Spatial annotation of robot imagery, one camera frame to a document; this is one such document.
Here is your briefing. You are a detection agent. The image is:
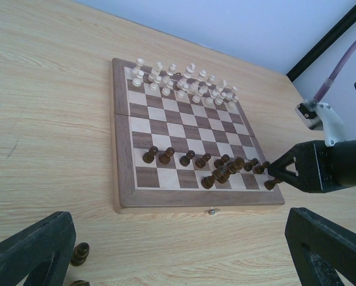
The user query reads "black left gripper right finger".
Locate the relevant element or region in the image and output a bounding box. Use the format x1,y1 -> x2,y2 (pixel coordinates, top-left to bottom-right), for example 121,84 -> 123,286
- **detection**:
284,207 -> 356,285

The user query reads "dark chess piece table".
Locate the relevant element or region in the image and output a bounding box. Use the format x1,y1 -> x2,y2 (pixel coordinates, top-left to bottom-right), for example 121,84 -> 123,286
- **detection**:
70,280 -> 90,286
70,242 -> 90,267

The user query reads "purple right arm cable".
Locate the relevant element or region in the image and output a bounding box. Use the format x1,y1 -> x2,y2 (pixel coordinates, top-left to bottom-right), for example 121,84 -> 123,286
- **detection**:
313,28 -> 356,105

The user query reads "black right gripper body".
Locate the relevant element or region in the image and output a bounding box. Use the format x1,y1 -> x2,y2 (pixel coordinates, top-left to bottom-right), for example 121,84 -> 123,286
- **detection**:
314,76 -> 356,193

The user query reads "white chess piece back left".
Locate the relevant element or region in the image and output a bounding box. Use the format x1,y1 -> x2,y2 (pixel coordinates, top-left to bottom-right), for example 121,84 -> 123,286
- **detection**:
131,58 -> 145,77

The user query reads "dark rook board corner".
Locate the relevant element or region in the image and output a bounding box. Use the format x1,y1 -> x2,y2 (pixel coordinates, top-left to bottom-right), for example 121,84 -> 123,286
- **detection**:
264,178 -> 282,191

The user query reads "white pawn front left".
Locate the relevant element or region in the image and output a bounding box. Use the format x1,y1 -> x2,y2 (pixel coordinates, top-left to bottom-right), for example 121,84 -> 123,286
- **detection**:
132,70 -> 144,87

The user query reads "dark chess piece right side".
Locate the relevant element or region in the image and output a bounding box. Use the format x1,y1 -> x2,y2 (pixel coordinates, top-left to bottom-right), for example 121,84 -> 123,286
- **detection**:
243,158 -> 259,172

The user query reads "black frame post back right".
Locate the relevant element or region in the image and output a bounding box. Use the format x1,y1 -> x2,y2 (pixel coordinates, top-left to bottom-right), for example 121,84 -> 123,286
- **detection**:
286,4 -> 356,82

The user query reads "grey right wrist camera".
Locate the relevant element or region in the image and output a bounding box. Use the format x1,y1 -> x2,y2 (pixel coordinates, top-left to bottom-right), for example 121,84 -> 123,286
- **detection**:
295,102 -> 323,131

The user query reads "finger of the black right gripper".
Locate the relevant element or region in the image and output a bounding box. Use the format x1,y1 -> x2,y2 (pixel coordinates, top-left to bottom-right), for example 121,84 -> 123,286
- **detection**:
268,140 -> 324,192

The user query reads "white pawn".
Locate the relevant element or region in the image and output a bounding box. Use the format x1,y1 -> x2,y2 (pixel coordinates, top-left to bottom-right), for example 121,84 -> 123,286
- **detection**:
132,70 -> 144,87
225,92 -> 239,109

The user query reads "white pawn front right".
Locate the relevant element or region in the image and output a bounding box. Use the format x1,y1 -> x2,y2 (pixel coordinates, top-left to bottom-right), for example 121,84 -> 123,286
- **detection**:
225,92 -> 239,109

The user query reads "dark chess piece table front left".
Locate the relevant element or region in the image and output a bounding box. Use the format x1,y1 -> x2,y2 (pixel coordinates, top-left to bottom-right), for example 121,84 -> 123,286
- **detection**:
70,280 -> 90,286

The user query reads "wooden chess board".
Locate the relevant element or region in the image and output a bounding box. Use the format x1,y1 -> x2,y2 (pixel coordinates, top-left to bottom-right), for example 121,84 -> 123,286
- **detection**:
110,58 -> 284,214

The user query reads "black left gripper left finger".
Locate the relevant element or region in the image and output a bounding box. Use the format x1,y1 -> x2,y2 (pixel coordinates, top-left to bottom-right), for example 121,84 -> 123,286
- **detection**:
0,212 -> 76,285

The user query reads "dark chess piece table far left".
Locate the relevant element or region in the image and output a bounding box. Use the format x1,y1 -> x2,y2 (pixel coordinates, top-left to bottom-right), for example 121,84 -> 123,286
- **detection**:
70,242 -> 90,267

